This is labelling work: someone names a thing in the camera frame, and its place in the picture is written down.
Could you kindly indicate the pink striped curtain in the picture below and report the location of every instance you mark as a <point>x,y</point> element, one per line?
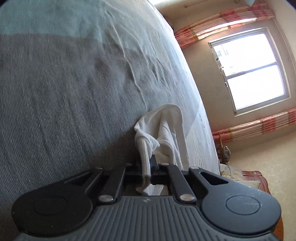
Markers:
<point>254,126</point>
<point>219,23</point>

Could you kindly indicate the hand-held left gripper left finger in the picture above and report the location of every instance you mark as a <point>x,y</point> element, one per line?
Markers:
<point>131,175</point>

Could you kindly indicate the white printed long-sleeve shirt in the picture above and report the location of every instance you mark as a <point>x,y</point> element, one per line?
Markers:
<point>168,129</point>

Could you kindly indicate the white framed window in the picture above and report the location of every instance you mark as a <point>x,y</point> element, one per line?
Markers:
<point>252,74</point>

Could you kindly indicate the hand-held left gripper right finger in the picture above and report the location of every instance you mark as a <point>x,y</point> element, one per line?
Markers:
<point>159,176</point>

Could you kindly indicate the grey patterned cloth bundle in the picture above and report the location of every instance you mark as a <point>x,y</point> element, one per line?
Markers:
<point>227,154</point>

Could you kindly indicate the wooden bed headboard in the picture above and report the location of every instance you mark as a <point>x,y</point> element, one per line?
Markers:
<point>259,177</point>

